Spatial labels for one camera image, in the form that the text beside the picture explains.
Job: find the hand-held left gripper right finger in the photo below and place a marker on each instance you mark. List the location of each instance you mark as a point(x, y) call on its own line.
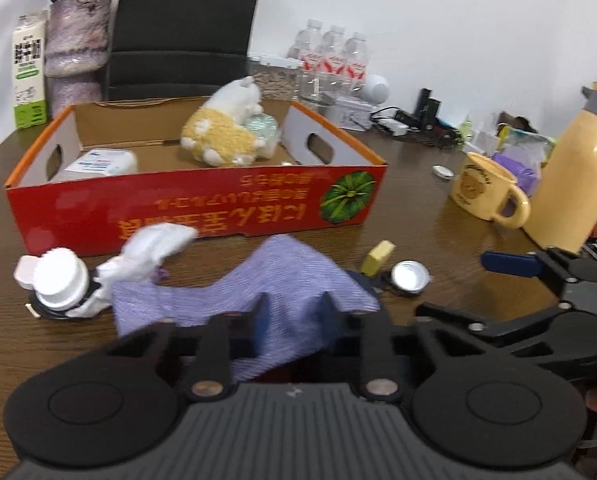
point(327, 321)

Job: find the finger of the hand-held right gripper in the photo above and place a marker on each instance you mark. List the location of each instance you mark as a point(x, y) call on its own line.
point(478, 325)
point(508, 263)

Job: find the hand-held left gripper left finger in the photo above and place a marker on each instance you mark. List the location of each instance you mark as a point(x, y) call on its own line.
point(259, 321)

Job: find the purple knitted pouch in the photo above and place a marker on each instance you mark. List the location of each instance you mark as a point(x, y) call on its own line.
point(288, 280)

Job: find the wide white screw lid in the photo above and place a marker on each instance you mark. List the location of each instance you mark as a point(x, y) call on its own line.
point(408, 278)

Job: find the red cardboard box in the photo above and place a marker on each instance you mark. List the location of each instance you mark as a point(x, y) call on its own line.
point(228, 210)

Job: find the yellow plush paw toy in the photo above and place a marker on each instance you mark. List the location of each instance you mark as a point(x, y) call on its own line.
point(218, 135)

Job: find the clear plastic bag roll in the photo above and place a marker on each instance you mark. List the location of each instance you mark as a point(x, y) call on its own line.
point(263, 127)

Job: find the translucent plastic wipes container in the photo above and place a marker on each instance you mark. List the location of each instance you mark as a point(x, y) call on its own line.
point(101, 165)

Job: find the wooden desk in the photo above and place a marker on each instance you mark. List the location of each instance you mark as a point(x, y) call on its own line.
point(453, 240)

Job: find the small yellow block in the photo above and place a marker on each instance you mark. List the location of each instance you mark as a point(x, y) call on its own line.
point(378, 257)

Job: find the yellow bear mug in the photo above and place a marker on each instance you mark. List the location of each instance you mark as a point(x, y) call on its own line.
point(480, 185)

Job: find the purple gift bag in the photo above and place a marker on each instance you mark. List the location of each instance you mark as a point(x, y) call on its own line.
point(520, 172)

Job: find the yellow thermos jug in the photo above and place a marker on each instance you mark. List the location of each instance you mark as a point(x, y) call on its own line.
point(573, 175)

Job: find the small white round disc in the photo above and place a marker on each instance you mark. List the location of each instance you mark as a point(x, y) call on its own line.
point(443, 172)

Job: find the crumpled white tissue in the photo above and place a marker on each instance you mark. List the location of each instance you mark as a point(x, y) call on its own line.
point(153, 245)

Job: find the small spray bottle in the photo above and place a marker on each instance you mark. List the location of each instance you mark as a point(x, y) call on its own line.
point(467, 132)

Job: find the white power strip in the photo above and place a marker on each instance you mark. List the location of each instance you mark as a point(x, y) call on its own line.
point(393, 127)

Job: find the white ribbed-cap bottle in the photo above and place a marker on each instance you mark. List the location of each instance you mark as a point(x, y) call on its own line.
point(58, 277)

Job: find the white tin box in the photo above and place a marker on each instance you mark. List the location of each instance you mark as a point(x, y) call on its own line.
point(353, 112)

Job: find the white round speaker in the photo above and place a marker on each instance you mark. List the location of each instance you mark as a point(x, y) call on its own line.
point(377, 89)

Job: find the small white flip cap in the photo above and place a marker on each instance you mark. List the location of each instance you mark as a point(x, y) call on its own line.
point(23, 271)

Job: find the clear snack jar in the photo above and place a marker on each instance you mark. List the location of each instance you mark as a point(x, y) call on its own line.
point(276, 80)

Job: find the black paper bag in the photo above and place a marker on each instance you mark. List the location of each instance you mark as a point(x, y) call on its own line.
point(178, 20)

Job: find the purple marbled vase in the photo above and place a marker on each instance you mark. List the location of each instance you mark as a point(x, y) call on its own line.
point(76, 50)

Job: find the white green milk carton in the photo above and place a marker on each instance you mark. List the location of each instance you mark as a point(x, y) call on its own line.
point(28, 75)

